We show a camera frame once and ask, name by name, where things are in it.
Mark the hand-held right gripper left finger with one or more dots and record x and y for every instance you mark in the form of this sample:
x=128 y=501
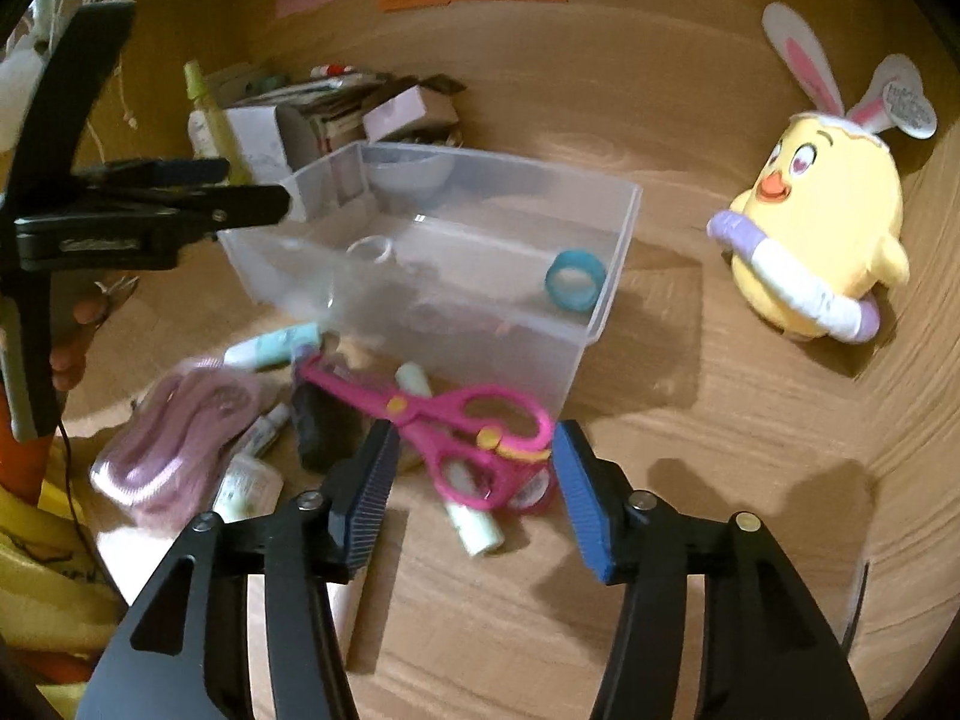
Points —
x=369 y=499

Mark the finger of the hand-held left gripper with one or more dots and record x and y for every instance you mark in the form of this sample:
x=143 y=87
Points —
x=240 y=206
x=165 y=174

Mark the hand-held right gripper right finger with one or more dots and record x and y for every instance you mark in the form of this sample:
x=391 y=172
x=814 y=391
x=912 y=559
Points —
x=585 y=502

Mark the pink tape roll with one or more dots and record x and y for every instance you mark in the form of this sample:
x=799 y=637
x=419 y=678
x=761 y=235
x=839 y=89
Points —
x=536 y=496

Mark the black rectangular object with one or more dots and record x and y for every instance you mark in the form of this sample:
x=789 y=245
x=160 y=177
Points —
x=326 y=427

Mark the pink scissors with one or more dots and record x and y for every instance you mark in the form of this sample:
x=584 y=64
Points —
x=420 y=409

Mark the light green stick tube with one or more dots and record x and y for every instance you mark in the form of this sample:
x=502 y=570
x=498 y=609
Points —
x=474 y=521

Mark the small white tube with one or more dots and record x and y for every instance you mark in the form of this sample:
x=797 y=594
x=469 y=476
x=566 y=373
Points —
x=271 y=429

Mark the white bottle with green label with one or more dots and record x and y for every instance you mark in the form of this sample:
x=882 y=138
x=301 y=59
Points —
x=246 y=489

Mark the mint tube with white cap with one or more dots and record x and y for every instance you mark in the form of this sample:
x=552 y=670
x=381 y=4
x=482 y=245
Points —
x=270 y=346

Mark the clear plastic bin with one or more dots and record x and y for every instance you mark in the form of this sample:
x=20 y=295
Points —
x=450 y=255

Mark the person's left hand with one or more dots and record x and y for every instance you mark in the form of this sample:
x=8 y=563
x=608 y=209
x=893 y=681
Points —
x=75 y=319

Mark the white printed paper sheet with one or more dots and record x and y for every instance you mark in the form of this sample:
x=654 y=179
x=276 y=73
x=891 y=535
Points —
x=259 y=146

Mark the green spray bottle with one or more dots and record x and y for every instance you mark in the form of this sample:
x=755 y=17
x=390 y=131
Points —
x=214 y=120

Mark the small metal object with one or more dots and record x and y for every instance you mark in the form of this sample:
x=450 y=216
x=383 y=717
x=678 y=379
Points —
x=118 y=296

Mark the clear tape roll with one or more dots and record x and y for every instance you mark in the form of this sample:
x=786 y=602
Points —
x=371 y=249

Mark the red and white pen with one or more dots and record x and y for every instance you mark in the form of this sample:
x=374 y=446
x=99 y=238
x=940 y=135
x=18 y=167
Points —
x=336 y=70

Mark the small ceramic bowl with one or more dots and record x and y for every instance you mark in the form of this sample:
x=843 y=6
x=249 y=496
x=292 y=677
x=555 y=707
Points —
x=409 y=169

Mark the small pink box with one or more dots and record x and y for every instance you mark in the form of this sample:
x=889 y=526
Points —
x=405 y=114

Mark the blue tape roll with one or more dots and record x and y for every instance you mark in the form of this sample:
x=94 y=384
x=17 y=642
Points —
x=574 y=279

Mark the yellow printed clothing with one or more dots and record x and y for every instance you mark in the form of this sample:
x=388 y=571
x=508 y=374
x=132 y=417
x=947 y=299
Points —
x=52 y=600

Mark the yellow chick plush toy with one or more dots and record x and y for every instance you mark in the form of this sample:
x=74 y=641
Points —
x=817 y=225

